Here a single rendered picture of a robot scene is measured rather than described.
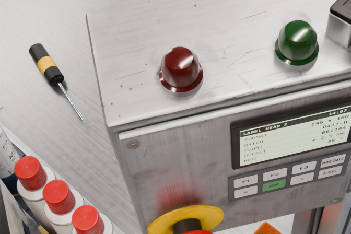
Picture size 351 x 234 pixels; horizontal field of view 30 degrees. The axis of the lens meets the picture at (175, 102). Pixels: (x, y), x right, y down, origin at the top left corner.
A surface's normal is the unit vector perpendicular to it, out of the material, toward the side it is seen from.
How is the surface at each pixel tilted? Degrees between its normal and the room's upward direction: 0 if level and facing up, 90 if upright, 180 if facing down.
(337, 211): 90
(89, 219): 3
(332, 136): 90
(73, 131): 0
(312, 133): 90
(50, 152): 0
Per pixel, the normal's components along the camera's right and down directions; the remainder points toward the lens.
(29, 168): -0.12, -0.56
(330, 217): -0.68, 0.65
